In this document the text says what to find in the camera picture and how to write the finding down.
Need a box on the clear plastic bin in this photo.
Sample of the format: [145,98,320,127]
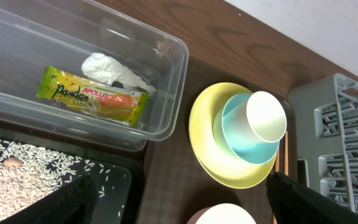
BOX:
[0,1,188,151]

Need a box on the left wooden chopstick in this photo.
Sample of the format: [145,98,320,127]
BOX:
[272,149,280,224]

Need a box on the wooden chopstick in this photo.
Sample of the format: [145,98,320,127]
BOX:
[272,149,280,224]
[283,131,289,175]

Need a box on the white tissue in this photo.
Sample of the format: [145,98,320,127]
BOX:
[81,52,157,94]

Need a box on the white paper cup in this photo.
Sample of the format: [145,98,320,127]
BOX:
[223,91,287,149]

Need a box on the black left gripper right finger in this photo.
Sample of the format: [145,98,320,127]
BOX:
[266,172,358,224]

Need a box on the grey dishwasher rack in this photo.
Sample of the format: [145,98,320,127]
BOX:
[288,73,358,214]

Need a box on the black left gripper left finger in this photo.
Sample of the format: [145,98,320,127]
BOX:
[0,175,97,224]

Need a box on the right wooden chopstick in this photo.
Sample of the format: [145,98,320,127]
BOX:
[283,131,289,175]

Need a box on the black plastic tray bin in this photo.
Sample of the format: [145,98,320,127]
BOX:
[0,122,145,223]

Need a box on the yellow plate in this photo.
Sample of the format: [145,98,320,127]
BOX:
[189,82,276,189]

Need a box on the rice food waste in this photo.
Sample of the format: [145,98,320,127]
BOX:
[0,135,127,224]

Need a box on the blue bowl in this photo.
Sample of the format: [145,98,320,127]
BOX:
[213,91,287,164]

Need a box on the white bowl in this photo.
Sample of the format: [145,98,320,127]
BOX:
[187,203,256,224]

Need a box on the dark brown serving tray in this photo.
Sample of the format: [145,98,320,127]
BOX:
[137,58,297,223]

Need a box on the green pandan cake wrapper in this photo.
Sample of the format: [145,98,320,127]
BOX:
[37,66,149,126]

